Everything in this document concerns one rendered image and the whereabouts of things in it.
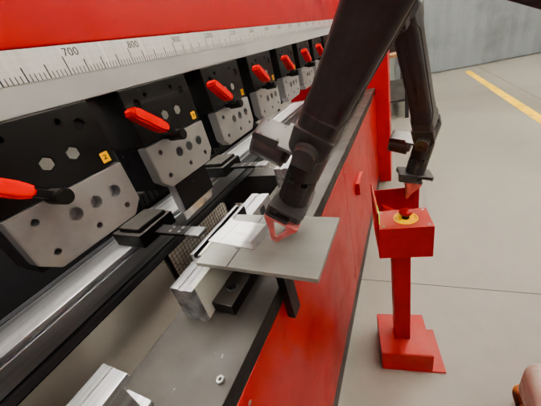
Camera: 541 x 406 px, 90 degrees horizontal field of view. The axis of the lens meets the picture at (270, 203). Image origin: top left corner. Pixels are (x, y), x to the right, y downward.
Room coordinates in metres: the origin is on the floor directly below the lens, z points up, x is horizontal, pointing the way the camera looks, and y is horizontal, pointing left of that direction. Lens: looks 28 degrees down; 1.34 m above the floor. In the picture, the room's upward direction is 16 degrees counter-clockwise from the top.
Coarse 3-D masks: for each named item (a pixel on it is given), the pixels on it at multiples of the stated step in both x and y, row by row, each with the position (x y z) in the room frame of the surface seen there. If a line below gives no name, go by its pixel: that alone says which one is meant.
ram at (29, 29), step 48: (0, 0) 0.38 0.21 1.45; (48, 0) 0.42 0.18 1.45; (96, 0) 0.47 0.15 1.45; (144, 0) 0.55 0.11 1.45; (192, 0) 0.66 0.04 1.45; (240, 0) 0.83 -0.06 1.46; (288, 0) 1.13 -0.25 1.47; (336, 0) 1.80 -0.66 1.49; (0, 48) 0.35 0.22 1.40; (240, 48) 0.77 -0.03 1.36; (0, 96) 0.33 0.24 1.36; (48, 96) 0.37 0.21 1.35; (96, 96) 0.42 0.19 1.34
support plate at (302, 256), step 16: (304, 224) 0.49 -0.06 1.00; (320, 224) 0.47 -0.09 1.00; (336, 224) 0.46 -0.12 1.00; (272, 240) 0.46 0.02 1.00; (288, 240) 0.45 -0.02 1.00; (304, 240) 0.44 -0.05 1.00; (320, 240) 0.42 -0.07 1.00; (208, 256) 0.47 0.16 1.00; (224, 256) 0.46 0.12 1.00; (240, 256) 0.44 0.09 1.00; (256, 256) 0.43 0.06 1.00; (272, 256) 0.41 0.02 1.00; (288, 256) 0.40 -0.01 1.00; (304, 256) 0.39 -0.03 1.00; (320, 256) 0.38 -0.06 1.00; (256, 272) 0.39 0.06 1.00; (272, 272) 0.37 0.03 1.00; (288, 272) 0.36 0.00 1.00; (304, 272) 0.35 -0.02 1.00; (320, 272) 0.34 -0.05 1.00
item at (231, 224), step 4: (232, 220) 0.59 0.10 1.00; (228, 224) 0.58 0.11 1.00; (232, 224) 0.57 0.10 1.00; (236, 224) 0.56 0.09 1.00; (224, 228) 0.56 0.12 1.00; (228, 228) 0.56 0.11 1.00; (232, 228) 0.55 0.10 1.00; (220, 232) 0.55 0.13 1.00; (224, 232) 0.54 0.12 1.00; (228, 232) 0.54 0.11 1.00; (216, 236) 0.54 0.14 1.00; (220, 236) 0.53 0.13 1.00; (224, 236) 0.53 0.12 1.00; (212, 240) 0.52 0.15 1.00; (216, 240) 0.52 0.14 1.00; (220, 240) 0.52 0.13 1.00
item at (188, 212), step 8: (200, 168) 0.57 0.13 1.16; (192, 176) 0.55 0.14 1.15; (200, 176) 0.57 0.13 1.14; (208, 176) 0.58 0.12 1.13; (176, 184) 0.51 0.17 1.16; (184, 184) 0.52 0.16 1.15; (192, 184) 0.54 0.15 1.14; (200, 184) 0.56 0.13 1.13; (208, 184) 0.58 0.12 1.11; (176, 192) 0.50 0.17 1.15; (184, 192) 0.52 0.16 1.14; (192, 192) 0.53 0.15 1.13; (200, 192) 0.55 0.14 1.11; (208, 192) 0.58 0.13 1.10; (176, 200) 0.51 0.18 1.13; (184, 200) 0.51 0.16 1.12; (192, 200) 0.52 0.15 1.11; (200, 200) 0.55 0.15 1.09; (184, 208) 0.50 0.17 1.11; (192, 208) 0.53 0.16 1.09; (184, 216) 0.51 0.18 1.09
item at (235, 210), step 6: (234, 210) 0.65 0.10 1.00; (240, 210) 0.63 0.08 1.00; (228, 216) 0.62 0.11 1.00; (234, 216) 0.61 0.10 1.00; (222, 222) 0.60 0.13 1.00; (216, 228) 0.58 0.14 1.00; (210, 234) 0.55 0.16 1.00; (204, 240) 0.54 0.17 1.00; (198, 246) 0.52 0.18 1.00; (204, 246) 0.52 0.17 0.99; (192, 252) 0.50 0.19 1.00; (198, 252) 0.51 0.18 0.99; (192, 258) 0.50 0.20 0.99; (198, 258) 0.49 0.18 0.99
